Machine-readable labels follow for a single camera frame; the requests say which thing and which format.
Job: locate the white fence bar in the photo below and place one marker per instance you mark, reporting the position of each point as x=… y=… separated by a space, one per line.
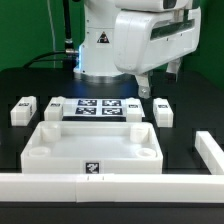
x=210 y=152
x=111 y=188

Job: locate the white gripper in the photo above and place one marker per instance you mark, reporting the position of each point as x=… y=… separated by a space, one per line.
x=144 y=41

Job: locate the white front fence bar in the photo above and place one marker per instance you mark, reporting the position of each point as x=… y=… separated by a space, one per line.
x=111 y=188

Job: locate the white right fence bar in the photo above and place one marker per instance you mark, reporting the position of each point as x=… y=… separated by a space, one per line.
x=210 y=152

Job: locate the white desk top tray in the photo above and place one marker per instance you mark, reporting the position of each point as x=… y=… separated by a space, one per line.
x=73 y=147

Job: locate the black cable horizontal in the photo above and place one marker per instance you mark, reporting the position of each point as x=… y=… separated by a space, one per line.
x=54 y=57

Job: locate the white marker sheet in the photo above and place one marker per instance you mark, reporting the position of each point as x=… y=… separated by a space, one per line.
x=98 y=107

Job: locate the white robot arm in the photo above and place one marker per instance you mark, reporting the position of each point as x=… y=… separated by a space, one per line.
x=96 y=59

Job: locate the black cable vertical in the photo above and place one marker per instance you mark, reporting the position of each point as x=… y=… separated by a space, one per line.
x=67 y=23

